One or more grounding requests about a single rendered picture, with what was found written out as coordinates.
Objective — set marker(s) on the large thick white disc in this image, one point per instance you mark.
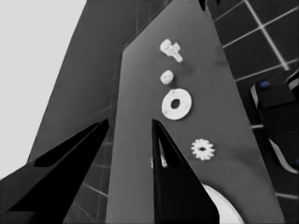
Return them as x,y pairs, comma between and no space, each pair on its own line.
227,211

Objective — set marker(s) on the small white T-shaped piece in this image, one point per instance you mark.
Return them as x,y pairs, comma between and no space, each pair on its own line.
176,53

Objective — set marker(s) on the dark robot body block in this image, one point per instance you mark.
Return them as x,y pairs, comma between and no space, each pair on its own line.
277,109

